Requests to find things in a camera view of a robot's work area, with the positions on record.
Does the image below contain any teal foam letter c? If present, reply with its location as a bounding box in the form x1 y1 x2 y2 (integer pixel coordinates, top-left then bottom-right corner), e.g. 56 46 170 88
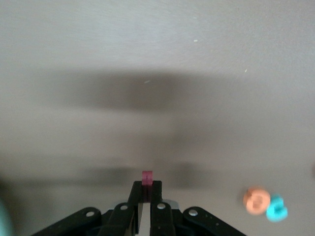
265 194 288 223

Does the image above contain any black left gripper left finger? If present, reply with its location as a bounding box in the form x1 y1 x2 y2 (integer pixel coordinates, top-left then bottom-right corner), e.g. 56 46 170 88
31 180 144 236

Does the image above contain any pale green round plate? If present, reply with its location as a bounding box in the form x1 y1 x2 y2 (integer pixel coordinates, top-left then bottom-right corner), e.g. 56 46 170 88
0 195 13 236

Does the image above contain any orange foam letter e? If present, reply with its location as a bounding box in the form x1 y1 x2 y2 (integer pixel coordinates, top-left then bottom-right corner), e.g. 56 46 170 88
243 185 271 216

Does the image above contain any dark red foam letter l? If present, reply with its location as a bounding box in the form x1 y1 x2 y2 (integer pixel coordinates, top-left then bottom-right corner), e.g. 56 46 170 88
142 170 154 204

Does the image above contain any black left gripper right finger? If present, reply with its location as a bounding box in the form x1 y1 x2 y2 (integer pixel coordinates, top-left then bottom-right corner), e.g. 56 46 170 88
148 180 247 236

